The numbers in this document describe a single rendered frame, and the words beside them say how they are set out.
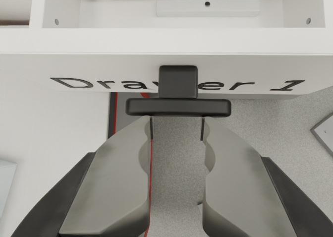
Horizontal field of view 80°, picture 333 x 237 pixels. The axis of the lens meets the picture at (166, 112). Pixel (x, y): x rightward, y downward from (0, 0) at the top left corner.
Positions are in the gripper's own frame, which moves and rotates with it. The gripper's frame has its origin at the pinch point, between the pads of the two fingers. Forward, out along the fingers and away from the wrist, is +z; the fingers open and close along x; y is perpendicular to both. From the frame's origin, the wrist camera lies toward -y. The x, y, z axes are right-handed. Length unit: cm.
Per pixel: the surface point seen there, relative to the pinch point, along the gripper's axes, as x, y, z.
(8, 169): -22.9, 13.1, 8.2
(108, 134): -9.9, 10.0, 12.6
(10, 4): -25.0, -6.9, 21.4
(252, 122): 39, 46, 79
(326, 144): 73, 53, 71
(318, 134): 70, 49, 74
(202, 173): 14, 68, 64
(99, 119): -11.2, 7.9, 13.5
